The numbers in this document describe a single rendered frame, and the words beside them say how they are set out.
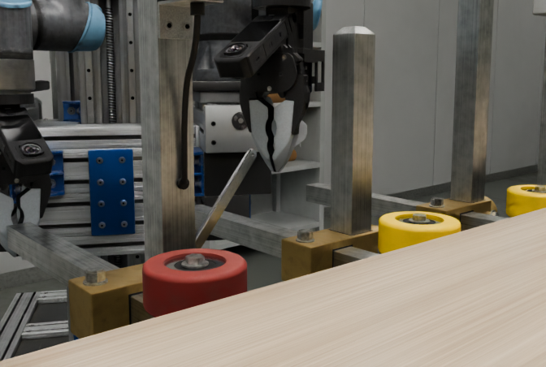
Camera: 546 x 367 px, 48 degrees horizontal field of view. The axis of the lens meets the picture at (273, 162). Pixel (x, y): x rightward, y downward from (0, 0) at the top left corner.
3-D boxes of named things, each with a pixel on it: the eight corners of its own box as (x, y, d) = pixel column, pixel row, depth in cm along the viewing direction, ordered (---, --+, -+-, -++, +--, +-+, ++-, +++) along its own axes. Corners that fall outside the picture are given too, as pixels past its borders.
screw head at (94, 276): (79, 282, 54) (78, 268, 54) (101, 277, 55) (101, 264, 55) (88, 287, 52) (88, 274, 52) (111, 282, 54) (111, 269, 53)
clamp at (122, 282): (69, 333, 55) (67, 278, 55) (196, 298, 64) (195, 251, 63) (96, 354, 51) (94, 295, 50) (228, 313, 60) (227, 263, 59)
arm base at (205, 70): (188, 80, 141) (188, 36, 140) (253, 80, 145) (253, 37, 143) (194, 80, 127) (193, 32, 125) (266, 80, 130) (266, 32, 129)
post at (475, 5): (445, 315, 93) (458, -12, 87) (458, 309, 95) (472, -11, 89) (465, 321, 91) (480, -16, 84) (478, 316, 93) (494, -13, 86)
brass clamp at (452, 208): (410, 239, 88) (412, 204, 87) (464, 224, 96) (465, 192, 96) (448, 248, 83) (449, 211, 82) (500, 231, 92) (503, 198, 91)
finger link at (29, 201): (28, 244, 87) (24, 179, 86) (44, 253, 82) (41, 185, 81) (6, 248, 85) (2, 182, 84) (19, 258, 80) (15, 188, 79)
